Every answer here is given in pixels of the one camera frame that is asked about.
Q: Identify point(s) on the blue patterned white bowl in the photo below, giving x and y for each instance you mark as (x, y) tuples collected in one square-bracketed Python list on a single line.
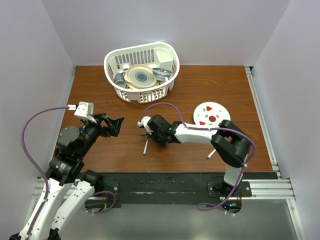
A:
[(161, 74)]

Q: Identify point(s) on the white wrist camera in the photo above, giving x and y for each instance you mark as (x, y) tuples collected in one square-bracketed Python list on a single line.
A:
[(83, 110), (143, 124)]

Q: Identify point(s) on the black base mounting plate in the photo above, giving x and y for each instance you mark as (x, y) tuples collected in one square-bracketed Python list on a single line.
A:
[(176, 188)]

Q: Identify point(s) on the watermelon pattern round plate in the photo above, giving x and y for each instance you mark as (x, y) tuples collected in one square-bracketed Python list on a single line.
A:
[(210, 114)]

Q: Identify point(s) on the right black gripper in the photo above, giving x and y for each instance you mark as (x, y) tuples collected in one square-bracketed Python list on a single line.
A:
[(162, 143)]

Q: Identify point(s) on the beige blue-centred plate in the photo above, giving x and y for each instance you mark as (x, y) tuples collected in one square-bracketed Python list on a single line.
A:
[(140, 76)]

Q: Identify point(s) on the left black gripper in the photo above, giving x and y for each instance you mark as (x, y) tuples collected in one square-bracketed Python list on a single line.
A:
[(107, 131)]

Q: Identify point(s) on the white thin pen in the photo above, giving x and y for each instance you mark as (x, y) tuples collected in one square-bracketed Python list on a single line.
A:
[(145, 147)]

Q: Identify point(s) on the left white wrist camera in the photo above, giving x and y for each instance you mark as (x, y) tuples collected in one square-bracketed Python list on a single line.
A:
[(83, 110)]

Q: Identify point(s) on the white plastic dish basket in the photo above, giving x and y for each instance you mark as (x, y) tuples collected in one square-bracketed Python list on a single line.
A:
[(154, 55)]

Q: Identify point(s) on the white green-tip pen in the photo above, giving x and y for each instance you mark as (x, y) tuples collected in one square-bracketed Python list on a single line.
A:
[(211, 154)]

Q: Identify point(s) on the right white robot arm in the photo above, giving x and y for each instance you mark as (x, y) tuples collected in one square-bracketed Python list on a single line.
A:
[(231, 144)]

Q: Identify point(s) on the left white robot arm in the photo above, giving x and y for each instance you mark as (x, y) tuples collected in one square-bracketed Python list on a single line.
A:
[(66, 189)]

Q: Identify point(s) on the grey-white mug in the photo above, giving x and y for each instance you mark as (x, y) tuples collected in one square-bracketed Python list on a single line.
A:
[(119, 80)]

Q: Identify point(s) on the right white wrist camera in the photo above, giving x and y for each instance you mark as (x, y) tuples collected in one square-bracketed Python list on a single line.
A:
[(143, 124)]

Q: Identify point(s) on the aluminium frame rail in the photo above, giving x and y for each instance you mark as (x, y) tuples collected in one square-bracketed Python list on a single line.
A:
[(279, 189)]

